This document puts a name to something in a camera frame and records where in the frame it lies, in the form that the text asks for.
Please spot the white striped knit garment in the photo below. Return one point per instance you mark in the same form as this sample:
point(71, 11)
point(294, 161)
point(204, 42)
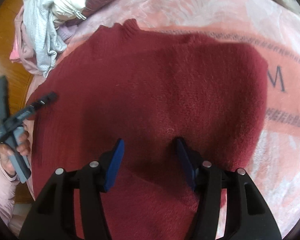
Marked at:
point(38, 20)

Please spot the pink sleeve left forearm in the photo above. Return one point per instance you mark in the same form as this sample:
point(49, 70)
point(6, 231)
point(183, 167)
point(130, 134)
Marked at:
point(14, 219)

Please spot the dark red knit sweater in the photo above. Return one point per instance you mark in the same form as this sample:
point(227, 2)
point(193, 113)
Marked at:
point(148, 88)

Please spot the pink clothes pile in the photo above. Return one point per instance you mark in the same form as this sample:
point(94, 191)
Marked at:
point(23, 51)

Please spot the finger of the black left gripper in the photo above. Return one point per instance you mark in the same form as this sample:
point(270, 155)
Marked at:
point(44, 100)

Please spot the person's left hand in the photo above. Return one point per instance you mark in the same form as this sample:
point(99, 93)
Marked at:
point(17, 149)

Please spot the pink patterned bed blanket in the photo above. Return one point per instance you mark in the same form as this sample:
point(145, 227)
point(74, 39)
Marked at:
point(275, 32)

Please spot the cream zippered garment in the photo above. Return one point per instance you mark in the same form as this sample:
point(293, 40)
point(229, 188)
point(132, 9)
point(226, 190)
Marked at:
point(68, 9)

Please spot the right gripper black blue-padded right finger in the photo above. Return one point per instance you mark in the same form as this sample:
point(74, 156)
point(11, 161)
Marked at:
point(247, 214)

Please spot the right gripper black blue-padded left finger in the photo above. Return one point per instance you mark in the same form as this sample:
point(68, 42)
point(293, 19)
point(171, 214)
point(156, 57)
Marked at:
point(52, 215)

